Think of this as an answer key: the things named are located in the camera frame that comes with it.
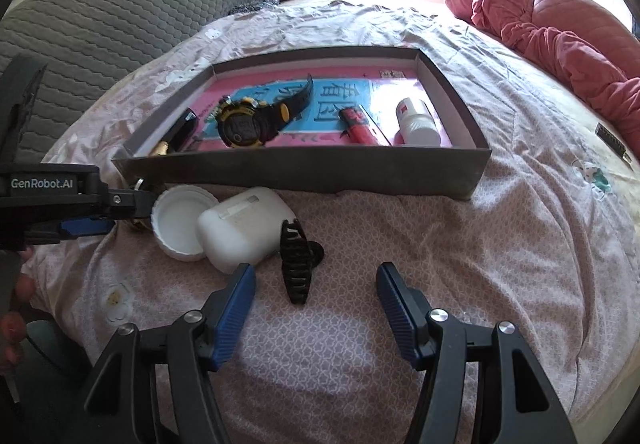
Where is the black rectangular tag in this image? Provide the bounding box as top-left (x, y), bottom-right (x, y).
top-left (595, 122), bottom-right (632, 161)

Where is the black and yellow wristwatch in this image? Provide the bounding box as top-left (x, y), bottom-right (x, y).
top-left (215, 74), bottom-right (315, 151)

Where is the person's left hand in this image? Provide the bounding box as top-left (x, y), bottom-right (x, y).
top-left (0, 244), bottom-right (36, 370)

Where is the grey quilted headboard cover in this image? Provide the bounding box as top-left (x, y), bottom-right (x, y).
top-left (0, 0), bottom-right (261, 165)

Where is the red lighter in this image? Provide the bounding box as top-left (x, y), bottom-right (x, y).
top-left (338, 106), bottom-right (393, 145)

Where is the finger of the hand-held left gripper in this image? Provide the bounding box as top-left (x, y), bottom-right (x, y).
top-left (57, 218), bottom-right (117, 239)
top-left (100, 188), bottom-right (157, 221)

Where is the white round jar lid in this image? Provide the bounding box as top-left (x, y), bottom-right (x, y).
top-left (151, 185), bottom-right (221, 262)

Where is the white earbuds case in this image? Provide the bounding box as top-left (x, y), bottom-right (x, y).
top-left (196, 187), bottom-right (297, 275)

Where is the pink floral printed blanket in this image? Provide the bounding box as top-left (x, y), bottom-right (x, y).
top-left (20, 0), bottom-right (640, 444)

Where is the dark patterned cloth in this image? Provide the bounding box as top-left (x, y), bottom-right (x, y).
top-left (227, 0), bottom-right (281, 17)

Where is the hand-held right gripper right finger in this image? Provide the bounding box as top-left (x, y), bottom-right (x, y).
top-left (376, 262), bottom-right (578, 444)

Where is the black hair claw clip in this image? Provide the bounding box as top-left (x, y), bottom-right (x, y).
top-left (277, 219), bottom-right (325, 305)

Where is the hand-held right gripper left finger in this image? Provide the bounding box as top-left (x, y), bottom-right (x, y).
top-left (75, 263), bottom-right (257, 444)

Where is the white medicine bottle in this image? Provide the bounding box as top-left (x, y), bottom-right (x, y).
top-left (395, 97), bottom-right (442, 146)

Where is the grey cardboard box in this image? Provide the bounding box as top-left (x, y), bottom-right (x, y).
top-left (111, 46), bottom-right (493, 202)

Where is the black faceted gold-tipped lipstick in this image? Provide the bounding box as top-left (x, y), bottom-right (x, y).
top-left (151, 108), bottom-right (199, 157)

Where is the pink quilted duvet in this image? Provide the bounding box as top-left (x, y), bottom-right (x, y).
top-left (444, 0), bottom-right (640, 169)

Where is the pink and blue book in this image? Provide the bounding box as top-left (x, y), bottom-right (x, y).
top-left (187, 74), bottom-right (453, 149)

